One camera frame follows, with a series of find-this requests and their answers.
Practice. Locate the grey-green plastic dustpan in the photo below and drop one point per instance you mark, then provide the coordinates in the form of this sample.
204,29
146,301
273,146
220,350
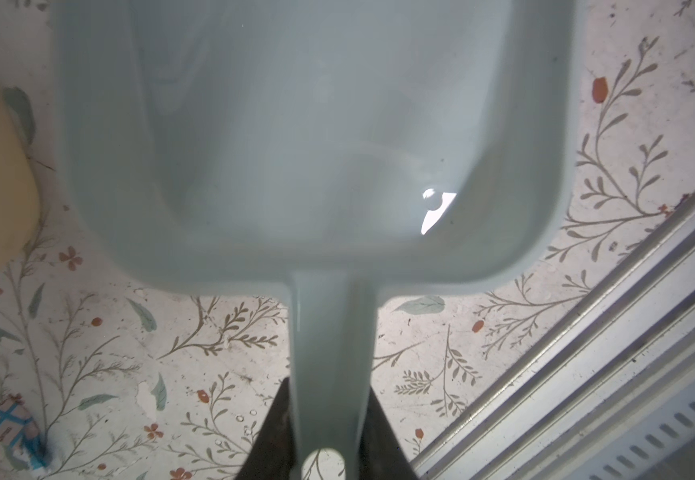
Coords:
330,154

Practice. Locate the blue paper scrap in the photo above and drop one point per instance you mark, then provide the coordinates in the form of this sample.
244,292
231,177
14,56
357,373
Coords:
21,436

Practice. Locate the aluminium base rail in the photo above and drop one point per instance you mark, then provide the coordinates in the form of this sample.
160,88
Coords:
609,393

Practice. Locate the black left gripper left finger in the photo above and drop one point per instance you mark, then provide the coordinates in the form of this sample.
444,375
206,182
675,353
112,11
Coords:
272,455

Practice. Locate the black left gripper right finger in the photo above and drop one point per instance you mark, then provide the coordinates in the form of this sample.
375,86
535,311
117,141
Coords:
380,455

